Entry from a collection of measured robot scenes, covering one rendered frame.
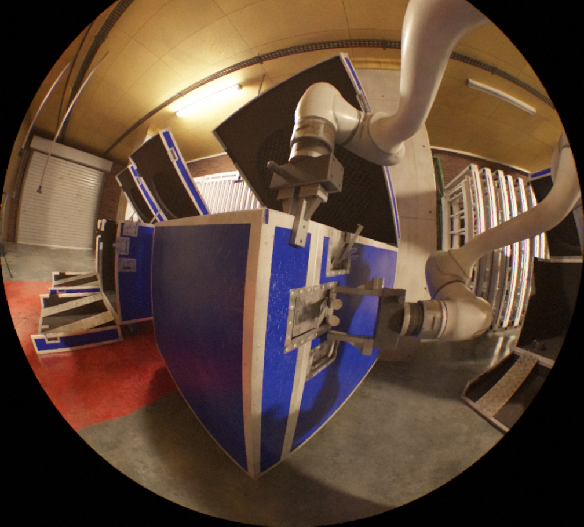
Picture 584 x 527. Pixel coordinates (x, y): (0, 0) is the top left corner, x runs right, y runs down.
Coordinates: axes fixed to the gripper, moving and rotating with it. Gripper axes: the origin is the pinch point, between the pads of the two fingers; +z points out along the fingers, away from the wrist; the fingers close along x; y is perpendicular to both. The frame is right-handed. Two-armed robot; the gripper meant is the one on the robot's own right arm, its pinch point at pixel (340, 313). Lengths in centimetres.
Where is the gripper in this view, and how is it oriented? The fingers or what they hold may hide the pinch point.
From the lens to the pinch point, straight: 42.9
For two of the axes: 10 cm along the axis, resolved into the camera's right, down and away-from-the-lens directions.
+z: -9.4, -0.7, 3.3
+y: -3.1, -2.5, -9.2
